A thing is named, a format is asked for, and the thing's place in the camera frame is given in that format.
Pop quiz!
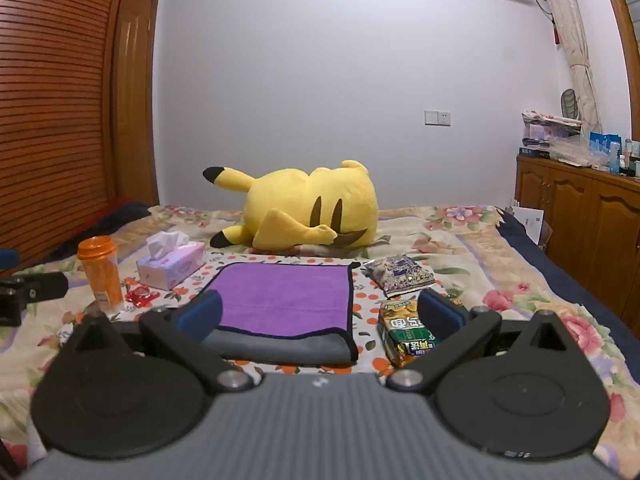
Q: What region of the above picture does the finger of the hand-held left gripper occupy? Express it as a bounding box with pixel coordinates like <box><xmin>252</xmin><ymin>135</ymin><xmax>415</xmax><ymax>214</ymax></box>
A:
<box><xmin>0</xmin><ymin>271</ymin><xmax>69</xmax><ymax>328</ymax></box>

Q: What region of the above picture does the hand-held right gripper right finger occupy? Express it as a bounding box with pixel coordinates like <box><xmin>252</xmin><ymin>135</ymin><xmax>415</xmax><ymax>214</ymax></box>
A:
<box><xmin>386</xmin><ymin>288</ymin><xmax>587</xmax><ymax>394</ymax></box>

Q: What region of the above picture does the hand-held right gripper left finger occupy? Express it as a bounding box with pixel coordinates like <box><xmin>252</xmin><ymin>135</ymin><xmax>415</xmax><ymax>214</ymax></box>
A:
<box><xmin>59</xmin><ymin>289</ymin><xmax>255</xmax><ymax>395</ymax></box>

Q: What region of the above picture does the purple and grey towel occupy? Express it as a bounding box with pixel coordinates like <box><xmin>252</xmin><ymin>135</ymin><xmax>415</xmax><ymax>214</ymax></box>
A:
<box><xmin>199</xmin><ymin>261</ymin><xmax>362</xmax><ymax>365</ymax></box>

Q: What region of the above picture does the green snack packet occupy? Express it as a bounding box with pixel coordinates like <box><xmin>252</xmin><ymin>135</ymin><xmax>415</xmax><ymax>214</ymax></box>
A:
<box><xmin>377</xmin><ymin>298</ymin><xmax>463</xmax><ymax>368</ymax></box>

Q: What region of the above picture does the pink tissue box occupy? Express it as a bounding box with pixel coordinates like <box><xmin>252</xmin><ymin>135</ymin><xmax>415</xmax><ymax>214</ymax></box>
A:
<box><xmin>136</xmin><ymin>230</ymin><xmax>207</xmax><ymax>291</ymax></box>

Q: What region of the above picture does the purple snack packet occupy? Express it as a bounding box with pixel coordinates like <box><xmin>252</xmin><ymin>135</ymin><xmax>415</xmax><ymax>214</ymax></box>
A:
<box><xmin>363</xmin><ymin>254</ymin><xmax>437</xmax><ymax>298</ymax></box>

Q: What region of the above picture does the red candy wrapper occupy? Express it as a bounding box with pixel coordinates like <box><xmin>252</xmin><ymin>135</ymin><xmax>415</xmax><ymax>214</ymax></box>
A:
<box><xmin>124</xmin><ymin>285</ymin><xmax>152</xmax><ymax>308</ymax></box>

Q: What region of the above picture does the orange plastic bottle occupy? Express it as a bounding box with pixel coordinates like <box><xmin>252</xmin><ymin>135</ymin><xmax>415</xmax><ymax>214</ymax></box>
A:
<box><xmin>77</xmin><ymin>235</ymin><xmax>125</xmax><ymax>315</ymax></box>

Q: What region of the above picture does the white paper sheet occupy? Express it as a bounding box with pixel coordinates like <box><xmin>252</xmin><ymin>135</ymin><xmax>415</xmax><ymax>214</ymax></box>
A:
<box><xmin>509</xmin><ymin>199</ymin><xmax>546</xmax><ymax>246</ymax></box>

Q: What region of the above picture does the dark blue blanket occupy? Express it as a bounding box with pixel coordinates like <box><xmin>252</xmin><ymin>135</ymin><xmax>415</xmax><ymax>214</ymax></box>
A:
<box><xmin>497</xmin><ymin>208</ymin><xmax>640</xmax><ymax>368</ymax></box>

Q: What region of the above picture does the yellow plush toy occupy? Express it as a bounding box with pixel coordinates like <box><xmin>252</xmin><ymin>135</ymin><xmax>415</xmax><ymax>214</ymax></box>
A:
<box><xmin>202</xmin><ymin>159</ymin><xmax>379</xmax><ymax>251</ymax></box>

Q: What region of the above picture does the wooden cabinet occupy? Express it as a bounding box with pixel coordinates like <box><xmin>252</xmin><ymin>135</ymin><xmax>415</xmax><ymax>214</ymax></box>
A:
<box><xmin>514</xmin><ymin>153</ymin><xmax>640</xmax><ymax>328</ymax></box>

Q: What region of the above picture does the wooden wardrobe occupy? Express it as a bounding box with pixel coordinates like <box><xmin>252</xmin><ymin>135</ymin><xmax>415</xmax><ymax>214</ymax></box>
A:
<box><xmin>0</xmin><ymin>0</ymin><xmax>135</xmax><ymax>273</ymax></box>

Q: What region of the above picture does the wooden door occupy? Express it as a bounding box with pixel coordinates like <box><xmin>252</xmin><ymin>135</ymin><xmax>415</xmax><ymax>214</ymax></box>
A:
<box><xmin>111</xmin><ymin>0</ymin><xmax>161</xmax><ymax>207</ymax></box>

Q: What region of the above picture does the clutter of bottles and boxes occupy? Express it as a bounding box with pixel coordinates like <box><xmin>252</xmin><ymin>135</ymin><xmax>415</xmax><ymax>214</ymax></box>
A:
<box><xmin>518</xmin><ymin>110</ymin><xmax>640</xmax><ymax>178</ymax></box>

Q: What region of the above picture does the cream curtain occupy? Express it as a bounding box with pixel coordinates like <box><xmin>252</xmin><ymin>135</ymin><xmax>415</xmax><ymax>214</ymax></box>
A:
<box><xmin>529</xmin><ymin>0</ymin><xmax>602</xmax><ymax>137</ymax></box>

